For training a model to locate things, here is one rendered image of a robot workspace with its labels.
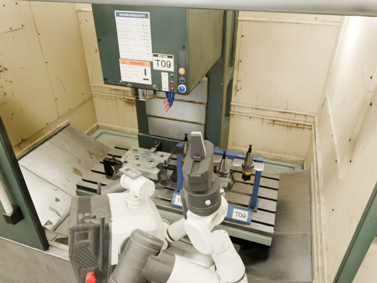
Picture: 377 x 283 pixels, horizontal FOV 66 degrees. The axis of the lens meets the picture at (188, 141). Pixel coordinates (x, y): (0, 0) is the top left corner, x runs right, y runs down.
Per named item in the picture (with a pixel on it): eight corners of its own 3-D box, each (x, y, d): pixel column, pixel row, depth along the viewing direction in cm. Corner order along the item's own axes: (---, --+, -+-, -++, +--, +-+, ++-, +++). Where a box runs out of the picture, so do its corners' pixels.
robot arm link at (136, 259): (159, 301, 77) (111, 282, 74) (153, 288, 85) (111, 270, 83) (178, 258, 79) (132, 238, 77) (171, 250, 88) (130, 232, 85)
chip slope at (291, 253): (302, 309, 144) (313, 277, 131) (170, 268, 163) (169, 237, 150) (302, 193, 216) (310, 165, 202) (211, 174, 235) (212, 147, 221)
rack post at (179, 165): (182, 195, 174) (181, 153, 158) (173, 193, 175) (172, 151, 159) (187, 185, 182) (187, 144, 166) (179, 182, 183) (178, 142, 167)
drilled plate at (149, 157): (157, 179, 179) (157, 173, 176) (115, 170, 187) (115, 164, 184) (171, 159, 198) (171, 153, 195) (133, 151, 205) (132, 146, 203)
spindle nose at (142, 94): (163, 90, 169) (162, 70, 163) (153, 101, 156) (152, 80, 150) (137, 88, 172) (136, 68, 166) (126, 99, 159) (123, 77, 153)
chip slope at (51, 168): (75, 239, 180) (66, 209, 167) (-8, 214, 199) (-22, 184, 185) (140, 160, 252) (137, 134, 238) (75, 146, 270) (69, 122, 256)
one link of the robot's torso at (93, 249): (67, 333, 86) (66, 226, 77) (72, 259, 117) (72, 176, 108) (165, 314, 96) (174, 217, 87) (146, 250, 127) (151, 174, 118)
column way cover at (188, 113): (203, 145, 220) (206, 80, 193) (146, 135, 233) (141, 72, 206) (205, 142, 224) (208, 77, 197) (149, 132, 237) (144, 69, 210)
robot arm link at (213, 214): (208, 213, 66) (211, 244, 72) (231, 184, 72) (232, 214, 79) (169, 196, 71) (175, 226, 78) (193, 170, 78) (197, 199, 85)
